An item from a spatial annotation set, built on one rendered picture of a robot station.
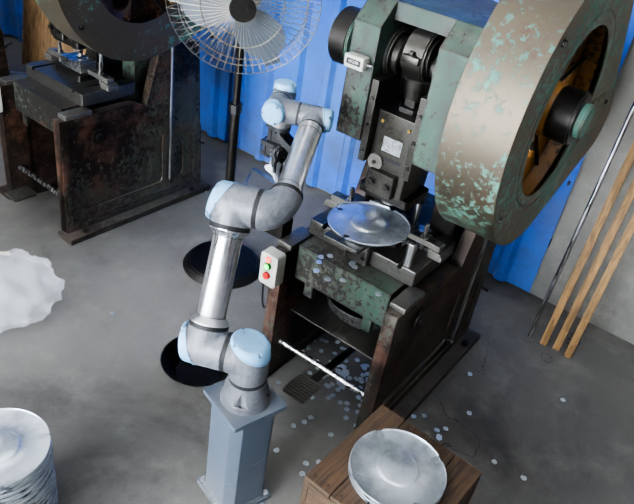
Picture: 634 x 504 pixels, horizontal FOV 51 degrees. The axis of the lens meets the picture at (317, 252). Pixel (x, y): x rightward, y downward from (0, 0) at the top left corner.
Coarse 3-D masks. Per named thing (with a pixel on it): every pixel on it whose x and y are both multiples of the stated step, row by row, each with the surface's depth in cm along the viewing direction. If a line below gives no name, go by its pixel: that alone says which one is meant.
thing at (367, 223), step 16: (336, 208) 237; (352, 208) 239; (368, 208) 240; (384, 208) 242; (336, 224) 228; (352, 224) 229; (368, 224) 229; (384, 224) 231; (400, 224) 233; (352, 240) 220; (368, 240) 222; (384, 240) 223; (400, 240) 224
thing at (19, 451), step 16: (0, 416) 201; (16, 416) 202; (32, 416) 203; (0, 432) 196; (16, 432) 197; (32, 432) 198; (48, 432) 199; (0, 448) 191; (16, 448) 192; (32, 448) 194; (48, 448) 194; (0, 464) 188; (16, 464) 189; (32, 464) 189; (16, 480) 185
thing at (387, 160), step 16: (384, 112) 215; (400, 112) 216; (416, 112) 214; (384, 128) 218; (400, 128) 214; (384, 144) 220; (400, 144) 216; (368, 160) 225; (384, 160) 222; (400, 160) 219; (368, 176) 225; (384, 176) 221; (400, 176) 221; (416, 176) 227; (384, 192) 224; (400, 192) 224
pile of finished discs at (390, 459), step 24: (384, 432) 208; (408, 432) 209; (360, 456) 199; (384, 456) 200; (408, 456) 201; (432, 456) 203; (360, 480) 192; (384, 480) 193; (408, 480) 194; (432, 480) 196
